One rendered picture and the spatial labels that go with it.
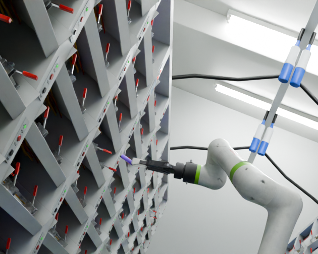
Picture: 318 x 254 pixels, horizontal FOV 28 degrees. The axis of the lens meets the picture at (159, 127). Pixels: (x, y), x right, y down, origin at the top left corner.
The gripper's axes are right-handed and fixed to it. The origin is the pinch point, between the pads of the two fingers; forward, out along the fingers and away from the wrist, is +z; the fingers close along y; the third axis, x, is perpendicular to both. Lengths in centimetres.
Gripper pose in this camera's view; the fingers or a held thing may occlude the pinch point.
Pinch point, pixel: (139, 163)
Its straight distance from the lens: 288.5
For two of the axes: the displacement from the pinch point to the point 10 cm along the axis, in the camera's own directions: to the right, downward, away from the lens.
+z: -9.8, -1.9, 0.8
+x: -2.0, 9.2, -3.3
